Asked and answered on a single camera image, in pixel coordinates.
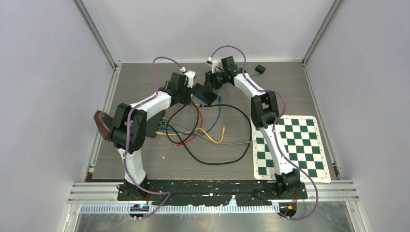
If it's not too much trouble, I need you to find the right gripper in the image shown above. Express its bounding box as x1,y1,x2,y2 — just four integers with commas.
201,71,227,94

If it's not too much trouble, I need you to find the long black ethernet cable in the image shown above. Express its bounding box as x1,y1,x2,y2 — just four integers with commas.
157,103,253,166

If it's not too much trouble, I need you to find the black switch with blue ports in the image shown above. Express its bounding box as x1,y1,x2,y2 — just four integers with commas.
192,83,218,105

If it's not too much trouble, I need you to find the grey ethernet cable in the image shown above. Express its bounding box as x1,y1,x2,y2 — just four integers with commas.
161,117,257,145

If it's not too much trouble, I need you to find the plain black network switch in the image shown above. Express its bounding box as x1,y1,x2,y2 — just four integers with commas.
146,110,165,138

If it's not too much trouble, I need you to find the blue ethernet cable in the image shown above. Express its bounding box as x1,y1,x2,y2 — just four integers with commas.
157,93,223,135

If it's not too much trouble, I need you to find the black power adapter with cord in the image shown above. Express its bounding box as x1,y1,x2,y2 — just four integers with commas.
248,64,266,77

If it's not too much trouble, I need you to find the orange ethernet cable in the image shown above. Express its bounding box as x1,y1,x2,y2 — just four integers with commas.
156,126,226,145

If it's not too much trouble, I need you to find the red ethernet cable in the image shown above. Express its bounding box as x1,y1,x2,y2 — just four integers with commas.
175,101,205,147

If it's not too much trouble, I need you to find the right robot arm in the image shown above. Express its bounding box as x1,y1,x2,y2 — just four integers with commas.
205,56,301,199

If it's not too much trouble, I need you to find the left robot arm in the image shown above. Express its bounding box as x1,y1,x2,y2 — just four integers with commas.
109,71,196,200

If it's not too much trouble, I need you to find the brown object at left edge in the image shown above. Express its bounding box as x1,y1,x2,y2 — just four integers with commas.
93,110,113,142

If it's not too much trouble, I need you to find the green white chessboard mat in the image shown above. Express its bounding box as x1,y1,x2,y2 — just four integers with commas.
252,115,331,183

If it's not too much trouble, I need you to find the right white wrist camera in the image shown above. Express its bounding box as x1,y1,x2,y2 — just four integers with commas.
206,57,219,66

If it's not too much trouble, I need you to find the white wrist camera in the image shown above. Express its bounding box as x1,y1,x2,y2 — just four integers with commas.
206,57,219,66
180,67,196,88

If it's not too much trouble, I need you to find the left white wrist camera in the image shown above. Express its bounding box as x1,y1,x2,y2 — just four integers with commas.
180,67,196,88

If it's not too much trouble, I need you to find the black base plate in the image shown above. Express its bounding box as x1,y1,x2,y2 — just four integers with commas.
117,180,308,206

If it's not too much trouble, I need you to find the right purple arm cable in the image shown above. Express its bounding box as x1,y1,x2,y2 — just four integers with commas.
208,45,320,221

